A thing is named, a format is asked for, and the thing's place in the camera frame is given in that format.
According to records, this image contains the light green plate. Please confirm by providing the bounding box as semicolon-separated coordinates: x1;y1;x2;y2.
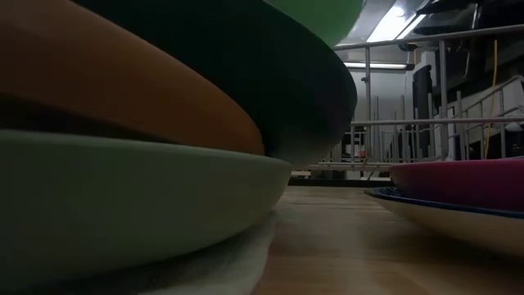
264;0;366;48

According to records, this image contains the sage green plate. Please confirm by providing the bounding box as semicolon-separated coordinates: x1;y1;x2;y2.
0;129;292;290

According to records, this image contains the orange brown plate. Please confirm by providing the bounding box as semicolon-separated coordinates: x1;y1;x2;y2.
0;0;266;157

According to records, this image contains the magenta plate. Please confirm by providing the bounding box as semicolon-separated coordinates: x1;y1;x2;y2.
388;157;524;213

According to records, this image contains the blue patterned white-bottomed plate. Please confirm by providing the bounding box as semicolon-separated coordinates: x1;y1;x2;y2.
364;187;524;258

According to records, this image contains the white striped dish towel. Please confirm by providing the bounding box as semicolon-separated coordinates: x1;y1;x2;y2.
40;211;278;295

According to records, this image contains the grey wire dish rack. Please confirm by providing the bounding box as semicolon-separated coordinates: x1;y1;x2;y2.
305;23;524;173

